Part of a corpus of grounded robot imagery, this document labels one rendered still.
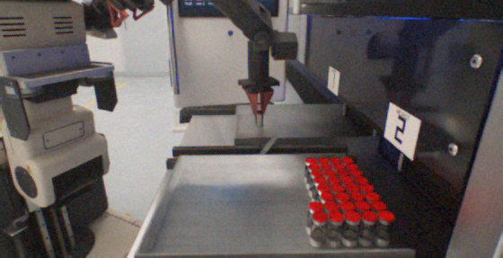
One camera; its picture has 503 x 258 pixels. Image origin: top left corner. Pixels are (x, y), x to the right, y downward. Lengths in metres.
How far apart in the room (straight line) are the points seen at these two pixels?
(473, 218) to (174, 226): 0.38
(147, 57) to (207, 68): 4.89
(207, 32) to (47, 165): 0.71
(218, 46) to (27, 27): 0.63
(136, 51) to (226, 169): 5.62
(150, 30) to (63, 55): 5.08
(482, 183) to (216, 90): 1.04
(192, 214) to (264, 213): 0.12
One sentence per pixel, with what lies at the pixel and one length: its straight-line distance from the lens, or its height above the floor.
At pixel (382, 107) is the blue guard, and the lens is 0.55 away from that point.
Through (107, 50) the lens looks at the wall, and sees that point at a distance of 6.36.
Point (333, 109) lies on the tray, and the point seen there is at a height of 0.90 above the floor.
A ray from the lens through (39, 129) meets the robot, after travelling 1.00.
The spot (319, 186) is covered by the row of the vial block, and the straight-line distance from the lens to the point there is 0.48.
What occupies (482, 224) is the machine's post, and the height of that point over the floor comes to 0.99.
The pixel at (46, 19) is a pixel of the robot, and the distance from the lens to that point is 0.98.
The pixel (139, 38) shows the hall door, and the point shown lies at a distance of 6.09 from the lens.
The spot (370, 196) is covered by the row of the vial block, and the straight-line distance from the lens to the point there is 0.49.
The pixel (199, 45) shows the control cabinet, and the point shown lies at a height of 1.06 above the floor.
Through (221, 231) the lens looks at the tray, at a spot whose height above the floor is 0.88.
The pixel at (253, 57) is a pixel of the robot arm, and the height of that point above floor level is 1.08.
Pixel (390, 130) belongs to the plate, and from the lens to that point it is 0.52.
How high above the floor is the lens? 1.19
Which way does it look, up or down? 20 degrees down
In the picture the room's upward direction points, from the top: straight up
